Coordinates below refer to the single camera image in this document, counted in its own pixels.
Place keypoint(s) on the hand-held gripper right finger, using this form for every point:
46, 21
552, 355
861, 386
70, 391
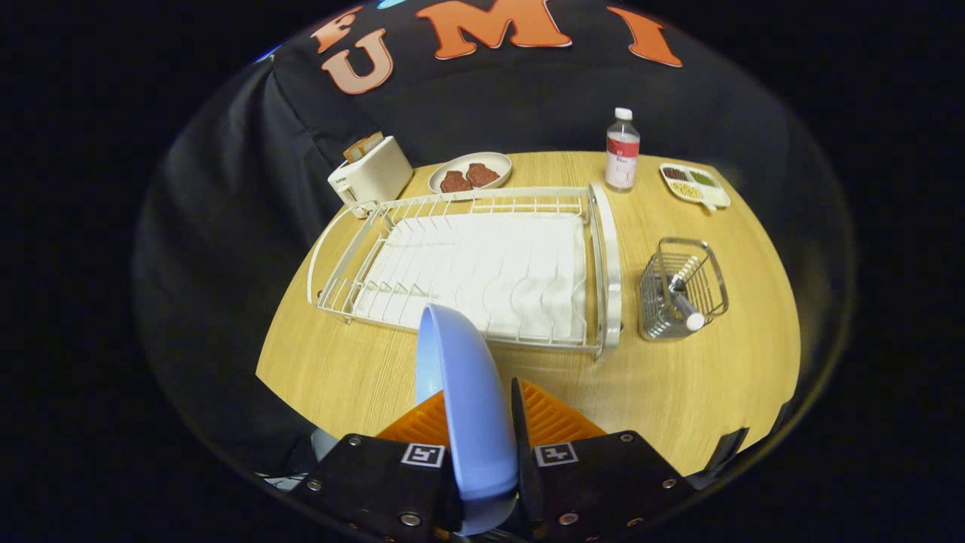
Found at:
522, 437

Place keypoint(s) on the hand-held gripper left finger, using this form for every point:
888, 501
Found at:
377, 483

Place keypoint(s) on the blue plate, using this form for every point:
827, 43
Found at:
467, 407

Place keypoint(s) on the beige round dish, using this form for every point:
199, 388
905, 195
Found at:
497, 160

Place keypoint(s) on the white sectioned bean dish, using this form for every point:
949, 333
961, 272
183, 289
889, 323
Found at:
716, 196

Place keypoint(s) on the red meat piece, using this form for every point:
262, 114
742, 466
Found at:
482, 174
455, 182

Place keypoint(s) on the white toaster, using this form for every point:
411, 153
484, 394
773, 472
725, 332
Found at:
377, 177

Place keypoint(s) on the clear bottle with red label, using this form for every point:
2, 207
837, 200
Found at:
622, 154

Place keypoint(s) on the toasted bread slice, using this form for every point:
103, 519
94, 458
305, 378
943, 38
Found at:
372, 142
354, 151

